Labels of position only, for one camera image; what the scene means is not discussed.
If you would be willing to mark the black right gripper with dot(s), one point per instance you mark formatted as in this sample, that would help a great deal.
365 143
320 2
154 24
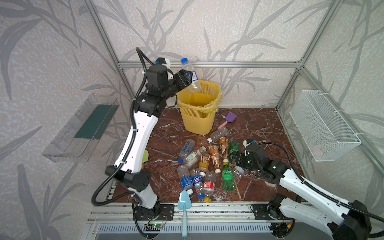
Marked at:
240 157

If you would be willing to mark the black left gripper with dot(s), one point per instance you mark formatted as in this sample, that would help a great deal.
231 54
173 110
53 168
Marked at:
184 78

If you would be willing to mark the clear crushed bottle blue cap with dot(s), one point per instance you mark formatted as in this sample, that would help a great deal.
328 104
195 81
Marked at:
238 171

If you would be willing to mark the small green Sprite bottle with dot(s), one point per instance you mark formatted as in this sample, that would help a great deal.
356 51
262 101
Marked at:
234 146

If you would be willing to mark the clear water bottle blue cap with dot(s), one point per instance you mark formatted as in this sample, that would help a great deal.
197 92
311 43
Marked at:
191 71

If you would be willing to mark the red label bottle yellow cap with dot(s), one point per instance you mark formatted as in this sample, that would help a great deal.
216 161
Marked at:
209 185

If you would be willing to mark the Pepsi label clear bottle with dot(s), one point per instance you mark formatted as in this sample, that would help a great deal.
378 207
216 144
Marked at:
198 183

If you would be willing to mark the clear bottle blue label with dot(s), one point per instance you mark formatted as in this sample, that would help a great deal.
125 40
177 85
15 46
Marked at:
185 179

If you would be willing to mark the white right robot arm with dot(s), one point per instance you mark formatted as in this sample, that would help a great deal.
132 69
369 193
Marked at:
337 217

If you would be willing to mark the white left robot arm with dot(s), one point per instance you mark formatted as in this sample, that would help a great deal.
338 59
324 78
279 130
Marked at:
146 111

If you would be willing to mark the yellow ribbed plastic bin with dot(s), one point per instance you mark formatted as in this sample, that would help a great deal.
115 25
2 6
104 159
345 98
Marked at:
197 122

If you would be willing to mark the yellow bin liner bag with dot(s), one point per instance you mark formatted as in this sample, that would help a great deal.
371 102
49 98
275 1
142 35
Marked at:
206 100

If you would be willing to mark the brown Nescafe bottle right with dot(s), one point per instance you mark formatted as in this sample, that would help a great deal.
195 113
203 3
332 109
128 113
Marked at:
224 147

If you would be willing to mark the brown coffee bottle left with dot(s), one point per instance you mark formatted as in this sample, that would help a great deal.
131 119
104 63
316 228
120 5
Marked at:
215 156

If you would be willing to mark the clear bottle white cap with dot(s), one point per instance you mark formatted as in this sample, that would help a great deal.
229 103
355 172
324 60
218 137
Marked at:
215 136

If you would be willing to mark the purple toy shovel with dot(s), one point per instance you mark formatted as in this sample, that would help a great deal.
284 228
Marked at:
230 117

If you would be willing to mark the gold red tea bottle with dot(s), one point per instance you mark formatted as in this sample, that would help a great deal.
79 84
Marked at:
204 164

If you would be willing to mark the clear bottle green label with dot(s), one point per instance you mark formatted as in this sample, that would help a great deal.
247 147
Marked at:
193 157

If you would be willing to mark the soda water bottle blue cap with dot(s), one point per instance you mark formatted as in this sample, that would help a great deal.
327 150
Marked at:
188 147

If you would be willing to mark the green spatula scoop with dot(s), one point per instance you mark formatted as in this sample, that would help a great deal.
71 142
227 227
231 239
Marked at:
145 157

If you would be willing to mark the light blue toy shovel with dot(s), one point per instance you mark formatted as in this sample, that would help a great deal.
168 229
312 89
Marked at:
184 204

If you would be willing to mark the green circuit board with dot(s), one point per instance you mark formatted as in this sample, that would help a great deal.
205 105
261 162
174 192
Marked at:
154 227

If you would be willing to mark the horizontal aluminium frame bar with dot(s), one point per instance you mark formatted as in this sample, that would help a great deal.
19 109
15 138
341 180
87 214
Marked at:
218 64

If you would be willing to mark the white wire wall basket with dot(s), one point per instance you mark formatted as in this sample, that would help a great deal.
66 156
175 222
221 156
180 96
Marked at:
326 133

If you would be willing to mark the clear acrylic wall shelf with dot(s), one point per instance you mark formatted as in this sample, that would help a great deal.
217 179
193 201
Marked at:
78 139

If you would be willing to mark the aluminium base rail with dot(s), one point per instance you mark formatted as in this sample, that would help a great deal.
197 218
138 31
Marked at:
220 217

